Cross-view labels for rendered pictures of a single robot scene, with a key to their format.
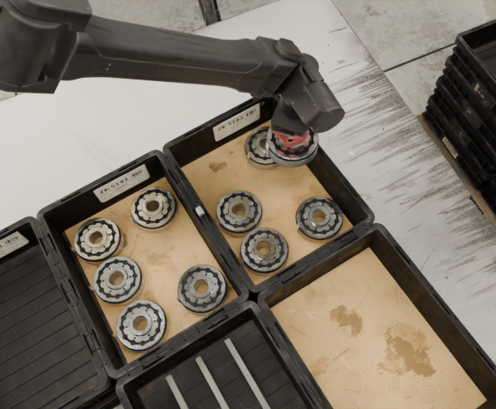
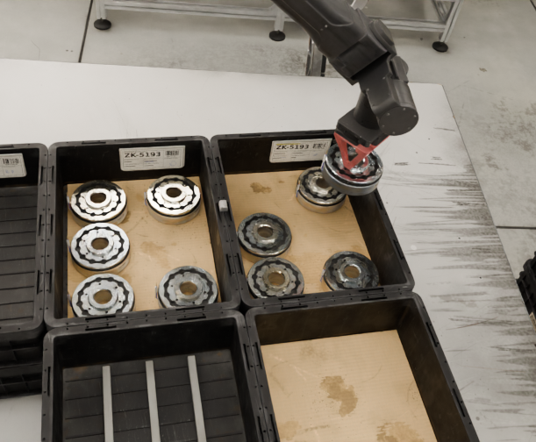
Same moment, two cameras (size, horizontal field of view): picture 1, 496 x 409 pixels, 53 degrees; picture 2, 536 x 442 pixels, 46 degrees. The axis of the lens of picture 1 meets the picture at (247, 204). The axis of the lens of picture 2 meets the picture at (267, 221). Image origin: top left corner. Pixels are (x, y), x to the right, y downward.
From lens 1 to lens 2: 0.31 m
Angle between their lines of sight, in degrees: 16
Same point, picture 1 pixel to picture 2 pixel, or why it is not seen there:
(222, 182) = (259, 204)
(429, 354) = not seen: outside the picture
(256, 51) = (350, 13)
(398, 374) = not seen: outside the picture
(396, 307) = (403, 404)
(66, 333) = (17, 280)
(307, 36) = not seen: hidden behind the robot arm
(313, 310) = (304, 368)
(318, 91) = (398, 87)
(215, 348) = (173, 362)
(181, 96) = (250, 125)
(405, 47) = (518, 211)
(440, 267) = (474, 404)
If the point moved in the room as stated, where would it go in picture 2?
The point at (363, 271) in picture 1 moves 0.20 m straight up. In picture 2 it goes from (379, 351) to (413, 286)
